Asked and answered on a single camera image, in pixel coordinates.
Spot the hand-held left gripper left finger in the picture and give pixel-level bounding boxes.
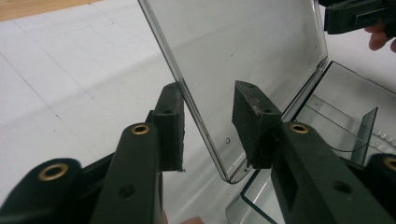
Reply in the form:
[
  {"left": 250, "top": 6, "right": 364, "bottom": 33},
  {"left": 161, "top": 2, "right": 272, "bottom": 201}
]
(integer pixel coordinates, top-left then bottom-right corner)
[{"left": 90, "top": 81, "right": 186, "bottom": 224}]

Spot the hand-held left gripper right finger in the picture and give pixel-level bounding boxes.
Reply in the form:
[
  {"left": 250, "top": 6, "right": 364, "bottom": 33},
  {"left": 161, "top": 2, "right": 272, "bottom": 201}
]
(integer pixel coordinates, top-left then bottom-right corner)
[{"left": 231, "top": 79, "right": 394, "bottom": 224}]

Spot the clear plastic compartment box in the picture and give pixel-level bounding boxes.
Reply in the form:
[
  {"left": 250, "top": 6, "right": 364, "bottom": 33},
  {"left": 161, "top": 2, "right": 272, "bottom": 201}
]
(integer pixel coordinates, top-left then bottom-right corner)
[{"left": 137, "top": 0, "right": 396, "bottom": 224}]

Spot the white table mat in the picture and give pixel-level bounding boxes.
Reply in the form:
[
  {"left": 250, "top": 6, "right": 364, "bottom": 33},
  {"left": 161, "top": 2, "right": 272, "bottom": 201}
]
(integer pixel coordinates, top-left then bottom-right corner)
[{"left": 0, "top": 0, "right": 396, "bottom": 224}]

